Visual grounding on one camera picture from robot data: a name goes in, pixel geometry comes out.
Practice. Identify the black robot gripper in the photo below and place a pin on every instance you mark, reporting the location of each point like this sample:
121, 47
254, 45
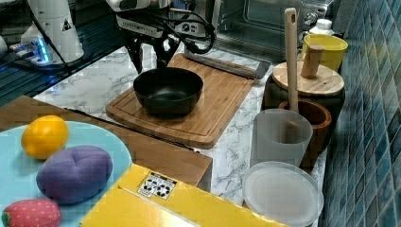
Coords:
153, 27

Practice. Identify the black bowl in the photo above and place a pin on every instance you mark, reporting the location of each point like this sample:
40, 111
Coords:
168, 90

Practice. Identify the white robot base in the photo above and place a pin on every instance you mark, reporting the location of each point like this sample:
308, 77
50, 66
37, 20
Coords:
52, 38

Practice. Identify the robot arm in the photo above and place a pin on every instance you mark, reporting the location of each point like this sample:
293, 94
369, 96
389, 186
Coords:
129, 5

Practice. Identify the wooden cutting board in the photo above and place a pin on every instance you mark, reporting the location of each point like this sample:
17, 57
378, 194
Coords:
221, 95

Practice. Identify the stainless steel toaster oven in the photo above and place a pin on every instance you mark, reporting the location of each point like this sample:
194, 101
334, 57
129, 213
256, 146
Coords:
254, 29

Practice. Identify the yellow toy lemon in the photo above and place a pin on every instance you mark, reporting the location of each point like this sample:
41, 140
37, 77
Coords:
44, 136

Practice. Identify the purple plush toy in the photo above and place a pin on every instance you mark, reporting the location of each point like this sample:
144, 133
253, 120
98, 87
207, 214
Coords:
75, 174

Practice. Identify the yellow cereal box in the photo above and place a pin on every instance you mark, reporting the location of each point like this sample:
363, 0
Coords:
145, 198

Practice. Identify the wooden spatula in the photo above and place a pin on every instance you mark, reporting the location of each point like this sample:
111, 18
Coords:
290, 32

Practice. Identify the translucent plastic cup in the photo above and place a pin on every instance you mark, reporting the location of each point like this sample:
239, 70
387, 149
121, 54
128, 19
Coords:
266, 141

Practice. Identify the black canister with wooden lid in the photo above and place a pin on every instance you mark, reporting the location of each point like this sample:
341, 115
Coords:
314, 82

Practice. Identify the white-capped spice bottle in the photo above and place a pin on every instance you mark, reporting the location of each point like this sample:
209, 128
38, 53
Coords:
323, 26

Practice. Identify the brown wooden cup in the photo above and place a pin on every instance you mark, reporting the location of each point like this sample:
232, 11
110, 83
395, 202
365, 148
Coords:
315, 129

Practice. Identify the yellow mug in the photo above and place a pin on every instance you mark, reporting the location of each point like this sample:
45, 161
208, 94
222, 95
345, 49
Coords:
334, 49

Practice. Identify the clear plastic container lid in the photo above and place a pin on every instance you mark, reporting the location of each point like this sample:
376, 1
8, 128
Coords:
282, 192

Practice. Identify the red plush strawberry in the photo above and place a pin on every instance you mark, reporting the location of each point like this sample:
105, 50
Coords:
32, 213

